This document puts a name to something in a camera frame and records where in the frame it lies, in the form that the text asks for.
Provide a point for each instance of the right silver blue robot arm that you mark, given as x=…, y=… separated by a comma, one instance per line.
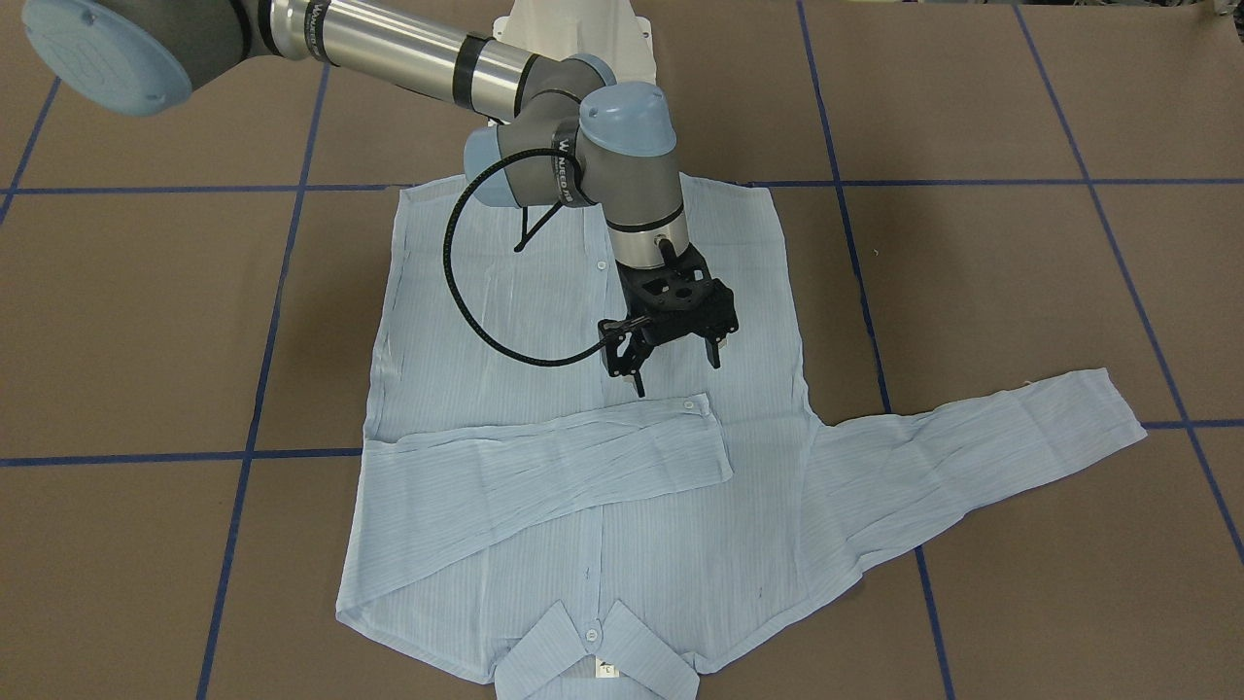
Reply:
x=565, y=133

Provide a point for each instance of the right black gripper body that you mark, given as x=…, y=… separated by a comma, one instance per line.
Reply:
x=623, y=356

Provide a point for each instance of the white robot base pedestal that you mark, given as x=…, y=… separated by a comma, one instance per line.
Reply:
x=611, y=30

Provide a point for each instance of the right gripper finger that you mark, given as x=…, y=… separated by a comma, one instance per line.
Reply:
x=713, y=344
x=623, y=355

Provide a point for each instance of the light blue button-up shirt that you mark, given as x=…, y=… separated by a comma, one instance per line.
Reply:
x=545, y=530

